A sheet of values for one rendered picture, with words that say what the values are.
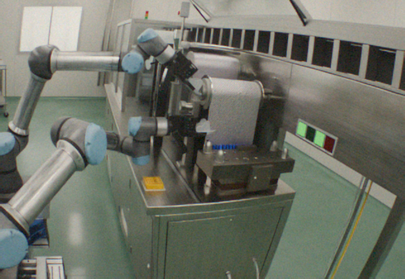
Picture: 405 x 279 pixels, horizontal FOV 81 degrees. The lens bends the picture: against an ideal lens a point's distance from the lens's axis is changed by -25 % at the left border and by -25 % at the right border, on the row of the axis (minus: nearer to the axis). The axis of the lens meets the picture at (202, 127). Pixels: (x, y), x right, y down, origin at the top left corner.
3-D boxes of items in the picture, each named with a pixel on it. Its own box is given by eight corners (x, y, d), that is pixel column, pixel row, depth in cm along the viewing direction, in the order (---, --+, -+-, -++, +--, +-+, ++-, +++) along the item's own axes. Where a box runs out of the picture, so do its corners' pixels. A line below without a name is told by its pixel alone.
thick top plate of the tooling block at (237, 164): (195, 162, 130) (197, 149, 128) (274, 159, 145) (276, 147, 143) (211, 179, 115) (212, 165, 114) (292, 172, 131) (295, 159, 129)
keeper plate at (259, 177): (245, 190, 123) (250, 165, 120) (265, 187, 127) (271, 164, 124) (248, 192, 121) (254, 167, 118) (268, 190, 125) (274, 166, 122)
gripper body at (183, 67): (199, 70, 122) (180, 50, 117) (184, 85, 122) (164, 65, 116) (193, 68, 129) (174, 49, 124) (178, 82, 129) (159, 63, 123)
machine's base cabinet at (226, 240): (103, 158, 351) (105, 87, 327) (153, 158, 375) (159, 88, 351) (150, 333, 128) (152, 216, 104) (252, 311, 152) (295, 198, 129)
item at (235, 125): (204, 147, 134) (209, 104, 129) (251, 146, 143) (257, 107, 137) (204, 148, 133) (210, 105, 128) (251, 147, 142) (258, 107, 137)
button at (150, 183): (142, 181, 121) (142, 176, 120) (159, 181, 123) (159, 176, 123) (146, 190, 114) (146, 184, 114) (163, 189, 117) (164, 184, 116)
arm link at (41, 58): (19, 47, 88) (145, 47, 98) (30, 45, 98) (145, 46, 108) (18, 77, 91) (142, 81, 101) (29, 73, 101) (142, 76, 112)
